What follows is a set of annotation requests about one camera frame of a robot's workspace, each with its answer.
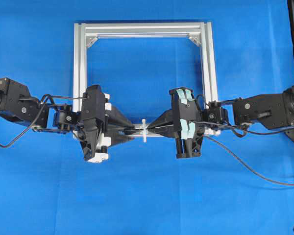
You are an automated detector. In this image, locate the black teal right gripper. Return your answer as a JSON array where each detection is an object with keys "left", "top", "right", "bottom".
[{"left": 148, "top": 87, "right": 205, "bottom": 159}]

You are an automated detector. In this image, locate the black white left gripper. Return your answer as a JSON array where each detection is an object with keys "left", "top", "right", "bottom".
[{"left": 77, "top": 85, "right": 135, "bottom": 164}]

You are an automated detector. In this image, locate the black USB cable wire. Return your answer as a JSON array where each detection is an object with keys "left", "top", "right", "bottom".
[{"left": 123, "top": 121, "right": 294, "bottom": 188}]

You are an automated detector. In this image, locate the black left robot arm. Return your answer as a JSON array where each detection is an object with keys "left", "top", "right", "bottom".
[{"left": 0, "top": 78, "right": 135, "bottom": 163}]

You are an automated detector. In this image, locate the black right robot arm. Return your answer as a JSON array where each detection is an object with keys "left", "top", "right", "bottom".
[{"left": 147, "top": 86, "right": 294, "bottom": 158}]

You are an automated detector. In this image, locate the silver aluminium extrusion frame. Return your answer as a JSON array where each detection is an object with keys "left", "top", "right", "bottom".
[{"left": 73, "top": 22, "right": 218, "bottom": 125}]

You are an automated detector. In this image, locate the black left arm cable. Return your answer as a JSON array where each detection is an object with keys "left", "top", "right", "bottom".
[{"left": 0, "top": 94, "right": 89, "bottom": 148}]

